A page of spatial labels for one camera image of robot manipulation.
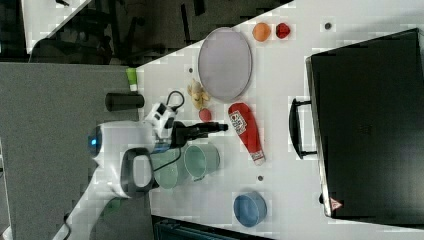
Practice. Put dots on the blue plastic cup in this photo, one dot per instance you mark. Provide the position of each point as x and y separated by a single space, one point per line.
250 209

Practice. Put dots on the small red toy strawberry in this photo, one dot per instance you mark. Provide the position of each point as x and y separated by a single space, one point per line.
282 30

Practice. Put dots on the silver black toaster oven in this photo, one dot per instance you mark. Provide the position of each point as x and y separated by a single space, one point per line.
367 110

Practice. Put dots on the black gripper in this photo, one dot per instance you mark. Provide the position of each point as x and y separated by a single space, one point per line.
181 134

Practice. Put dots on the red plush strawberry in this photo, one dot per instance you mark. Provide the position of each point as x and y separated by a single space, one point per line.
205 115

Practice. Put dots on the black cylindrical container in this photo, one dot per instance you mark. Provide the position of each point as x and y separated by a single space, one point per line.
123 101

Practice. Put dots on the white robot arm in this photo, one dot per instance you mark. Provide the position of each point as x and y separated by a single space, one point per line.
122 151

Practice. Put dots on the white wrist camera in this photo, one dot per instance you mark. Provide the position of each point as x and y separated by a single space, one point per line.
162 119

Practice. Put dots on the green white bottle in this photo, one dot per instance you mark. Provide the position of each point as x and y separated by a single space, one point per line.
132 79

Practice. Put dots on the orange toy fruit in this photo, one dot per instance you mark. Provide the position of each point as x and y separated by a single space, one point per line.
261 32

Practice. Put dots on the red plush ketchup bottle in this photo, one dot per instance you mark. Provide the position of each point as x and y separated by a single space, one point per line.
244 123

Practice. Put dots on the green plastic mug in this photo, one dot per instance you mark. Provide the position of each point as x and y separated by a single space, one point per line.
201 160

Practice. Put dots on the yellow plush banana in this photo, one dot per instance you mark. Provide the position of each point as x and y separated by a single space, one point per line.
198 95

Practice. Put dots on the lavender round plate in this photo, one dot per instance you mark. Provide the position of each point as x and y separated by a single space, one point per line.
225 64

